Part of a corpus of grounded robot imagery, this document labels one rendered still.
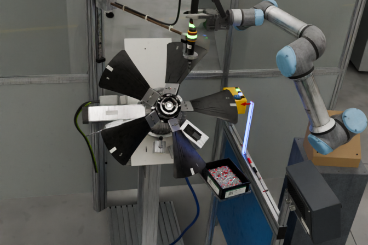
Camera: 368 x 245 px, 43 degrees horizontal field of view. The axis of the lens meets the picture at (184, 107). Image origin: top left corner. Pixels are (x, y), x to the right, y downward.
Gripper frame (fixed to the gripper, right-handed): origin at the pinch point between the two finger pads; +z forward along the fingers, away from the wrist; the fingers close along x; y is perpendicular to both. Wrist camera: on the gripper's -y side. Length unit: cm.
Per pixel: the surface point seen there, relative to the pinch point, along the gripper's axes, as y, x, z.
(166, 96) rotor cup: 40.9, -2.4, 7.9
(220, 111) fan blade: 49, -6, -19
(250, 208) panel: 103, -20, -38
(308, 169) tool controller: 42, -63, -39
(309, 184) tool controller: 42, -71, -36
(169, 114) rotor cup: 47.7, -7.5, 6.8
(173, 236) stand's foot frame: 158, 17, -7
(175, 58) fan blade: 30.3, 17.6, 0.1
